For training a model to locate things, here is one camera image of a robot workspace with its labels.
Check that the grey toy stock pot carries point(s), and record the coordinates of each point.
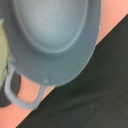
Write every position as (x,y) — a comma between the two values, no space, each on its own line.
(51,41)

